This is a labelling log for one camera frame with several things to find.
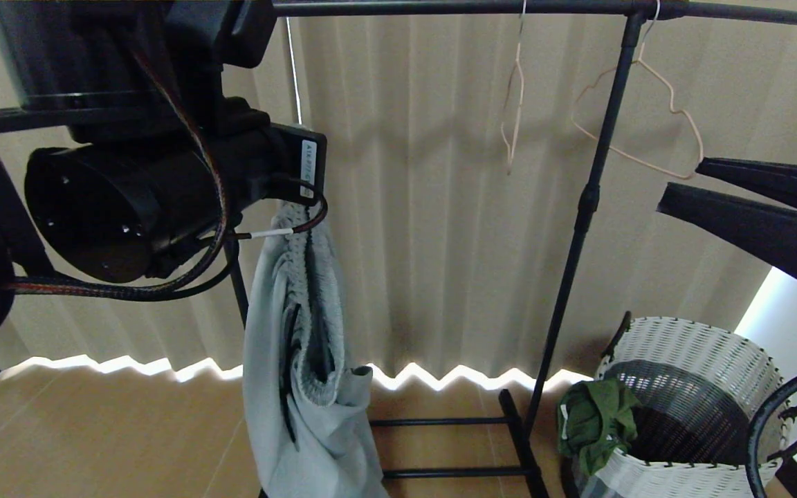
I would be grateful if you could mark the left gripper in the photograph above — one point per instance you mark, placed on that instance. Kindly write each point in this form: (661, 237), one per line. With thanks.
(129, 200)

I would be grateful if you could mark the pink clothes hanger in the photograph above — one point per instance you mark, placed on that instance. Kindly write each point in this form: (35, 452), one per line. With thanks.
(509, 160)
(630, 153)

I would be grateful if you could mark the pale grey shorts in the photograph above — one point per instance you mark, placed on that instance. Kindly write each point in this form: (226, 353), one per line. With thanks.
(267, 387)

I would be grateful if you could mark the green shirt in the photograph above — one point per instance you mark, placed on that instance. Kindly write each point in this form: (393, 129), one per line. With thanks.
(599, 415)

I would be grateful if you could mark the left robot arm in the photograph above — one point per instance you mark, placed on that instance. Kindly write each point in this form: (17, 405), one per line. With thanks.
(80, 48)

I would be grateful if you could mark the white laundry basket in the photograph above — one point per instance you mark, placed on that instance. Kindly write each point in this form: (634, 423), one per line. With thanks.
(717, 346)

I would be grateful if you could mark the black clothes rack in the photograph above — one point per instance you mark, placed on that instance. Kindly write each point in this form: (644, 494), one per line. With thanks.
(440, 7)

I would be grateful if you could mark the beige curtain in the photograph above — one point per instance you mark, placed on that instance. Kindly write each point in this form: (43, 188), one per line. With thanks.
(440, 207)

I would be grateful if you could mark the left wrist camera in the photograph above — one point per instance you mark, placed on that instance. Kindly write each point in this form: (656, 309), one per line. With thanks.
(232, 28)

